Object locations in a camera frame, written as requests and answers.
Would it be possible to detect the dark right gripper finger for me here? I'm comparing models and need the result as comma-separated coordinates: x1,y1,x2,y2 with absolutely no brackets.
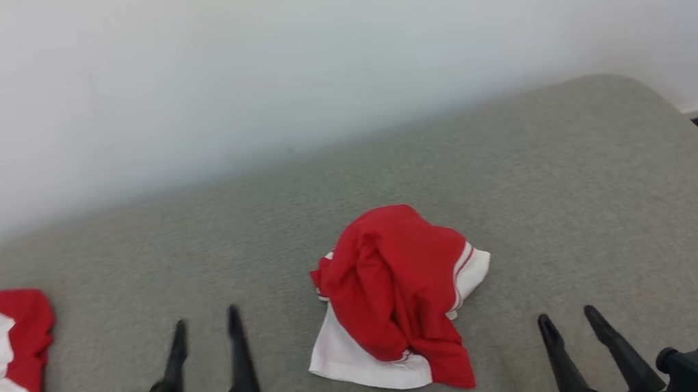
537,306,604,392
584,296,667,392

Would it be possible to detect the red white basketball jersey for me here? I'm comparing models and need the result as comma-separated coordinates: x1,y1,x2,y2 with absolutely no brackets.
287,192,510,392

